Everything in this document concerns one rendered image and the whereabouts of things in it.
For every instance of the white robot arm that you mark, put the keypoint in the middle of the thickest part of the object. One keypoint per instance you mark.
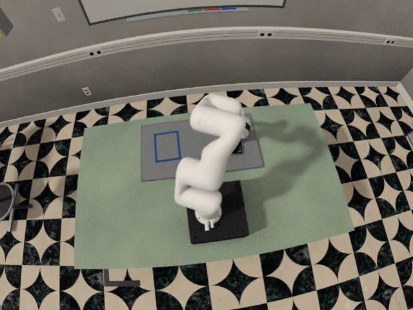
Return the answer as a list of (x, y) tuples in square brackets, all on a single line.
[(230, 125)]

